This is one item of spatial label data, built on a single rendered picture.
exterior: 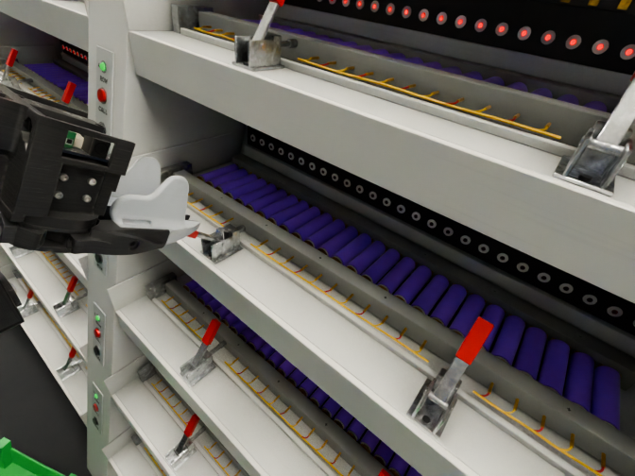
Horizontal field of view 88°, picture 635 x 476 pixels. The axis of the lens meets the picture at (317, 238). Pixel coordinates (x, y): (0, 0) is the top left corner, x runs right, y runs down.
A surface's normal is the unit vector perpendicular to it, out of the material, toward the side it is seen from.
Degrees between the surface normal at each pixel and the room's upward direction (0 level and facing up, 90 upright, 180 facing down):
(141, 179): 86
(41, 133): 90
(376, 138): 105
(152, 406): 15
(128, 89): 90
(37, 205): 90
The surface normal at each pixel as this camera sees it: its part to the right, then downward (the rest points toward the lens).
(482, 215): -0.62, 0.41
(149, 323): 0.13, -0.79
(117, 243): 0.73, 0.46
